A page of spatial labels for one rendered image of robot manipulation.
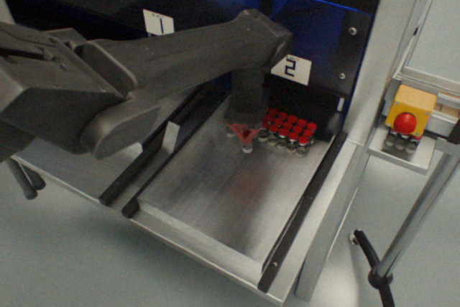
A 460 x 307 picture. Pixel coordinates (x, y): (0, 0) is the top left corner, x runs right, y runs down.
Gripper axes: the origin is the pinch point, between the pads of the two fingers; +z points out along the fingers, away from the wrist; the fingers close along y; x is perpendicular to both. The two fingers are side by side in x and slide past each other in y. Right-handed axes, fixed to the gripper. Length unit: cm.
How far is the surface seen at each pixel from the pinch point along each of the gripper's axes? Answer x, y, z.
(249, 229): -4.9, -17.2, 5.8
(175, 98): 21.2, 13.4, 5.9
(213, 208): 2.8, -14.7, 5.7
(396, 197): -55, 68, 96
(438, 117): -38.2, 17.7, 1.6
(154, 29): 29.2, 23.1, -6.1
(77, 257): 70, 1, 93
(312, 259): -20, 10, 63
